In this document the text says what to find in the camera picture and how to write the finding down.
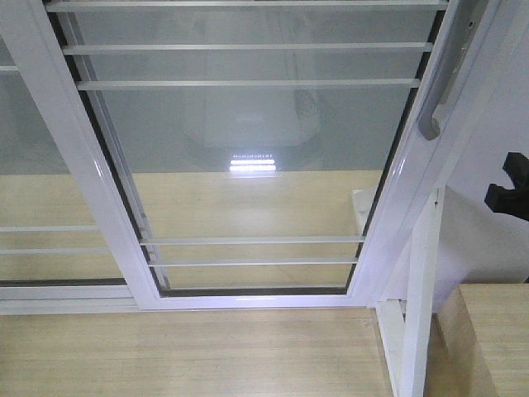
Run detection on silver door handle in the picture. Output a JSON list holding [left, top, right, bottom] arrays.
[[417, 1, 479, 141]]

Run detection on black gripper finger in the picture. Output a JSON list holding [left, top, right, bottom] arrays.
[[484, 151, 529, 220]]

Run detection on white bottom door track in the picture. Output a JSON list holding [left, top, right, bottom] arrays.
[[1, 285, 140, 315]]

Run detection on white triangular support bracket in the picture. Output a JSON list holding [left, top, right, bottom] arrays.
[[348, 187, 446, 396]]

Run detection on fixed white glass panel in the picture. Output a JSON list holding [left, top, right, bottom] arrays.
[[1, 45, 126, 287]]

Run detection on white sliding glass door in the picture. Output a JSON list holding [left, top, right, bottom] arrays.
[[0, 0, 503, 311]]

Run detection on light wooden platform board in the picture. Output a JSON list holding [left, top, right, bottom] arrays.
[[1, 170, 391, 396]]

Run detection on light wooden box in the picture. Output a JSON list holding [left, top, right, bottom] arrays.
[[425, 284, 528, 396]]

